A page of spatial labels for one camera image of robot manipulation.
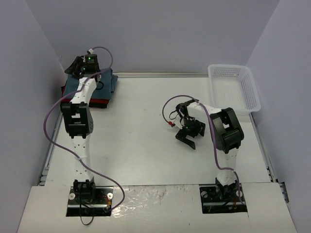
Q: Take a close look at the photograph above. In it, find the red folded t shirt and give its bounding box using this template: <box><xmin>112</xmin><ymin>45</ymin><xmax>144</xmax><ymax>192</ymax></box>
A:
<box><xmin>61</xmin><ymin>86</ymin><xmax>111</xmax><ymax>104</ymax></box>

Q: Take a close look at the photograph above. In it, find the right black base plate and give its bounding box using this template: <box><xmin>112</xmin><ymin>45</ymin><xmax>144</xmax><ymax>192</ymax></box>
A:
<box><xmin>199</xmin><ymin>184</ymin><xmax>247</xmax><ymax>214</ymax></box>

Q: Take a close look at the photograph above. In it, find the black folded t shirt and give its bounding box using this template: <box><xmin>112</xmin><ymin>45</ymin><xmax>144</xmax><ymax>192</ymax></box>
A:
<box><xmin>59</xmin><ymin>84</ymin><xmax>108</xmax><ymax>110</ymax></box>

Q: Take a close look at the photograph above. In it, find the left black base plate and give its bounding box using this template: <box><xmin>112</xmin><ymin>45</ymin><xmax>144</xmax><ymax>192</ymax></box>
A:
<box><xmin>66</xmin><ymin>186</ymin><xmax>113</xmax><ymax>217</ymax></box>

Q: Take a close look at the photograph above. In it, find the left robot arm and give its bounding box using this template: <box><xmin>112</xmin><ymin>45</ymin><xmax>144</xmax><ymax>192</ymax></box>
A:
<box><xmin>61</xmin><ymin>52</ymin><xmax>101</xmax><ymax>204</ymax></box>

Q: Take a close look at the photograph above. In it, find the thin black cable loop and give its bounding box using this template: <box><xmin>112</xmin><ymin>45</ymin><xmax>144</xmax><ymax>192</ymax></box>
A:
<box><xmin>80</xmin><ymin>208</ymin><xmax>96</xmax><ymax>226</ymax></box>

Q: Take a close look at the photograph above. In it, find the white plastic basket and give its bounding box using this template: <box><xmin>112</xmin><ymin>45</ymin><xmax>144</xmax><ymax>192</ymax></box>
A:
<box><xmin>208</xmin><ymin>64</ymin><xmax>261</xmax><ymax>115</ymax></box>

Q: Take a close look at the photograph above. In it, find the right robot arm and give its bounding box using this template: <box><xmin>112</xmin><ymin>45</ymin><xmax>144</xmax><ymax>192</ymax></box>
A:
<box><xmin>172</xmin><ymin>100</ymin><xmax>244</xmax><ymax>200</ymax></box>

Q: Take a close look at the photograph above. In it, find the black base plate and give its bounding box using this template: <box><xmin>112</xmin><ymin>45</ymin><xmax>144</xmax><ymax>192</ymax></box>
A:
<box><xmin>199</xmin><ymin>184</ymin><xmax>247</xmax><ymax>214</ymax></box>
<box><xmin>66</xmin><ymin>186</ymin><xmax>113</xmax><ymax>217</ymax></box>

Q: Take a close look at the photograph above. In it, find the blue t shirt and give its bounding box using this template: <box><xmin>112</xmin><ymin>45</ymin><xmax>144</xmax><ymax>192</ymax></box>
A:
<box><xmin>61</xmin><ymin>69</ymin><xmax>118</xmax><ymax>100</ymax></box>

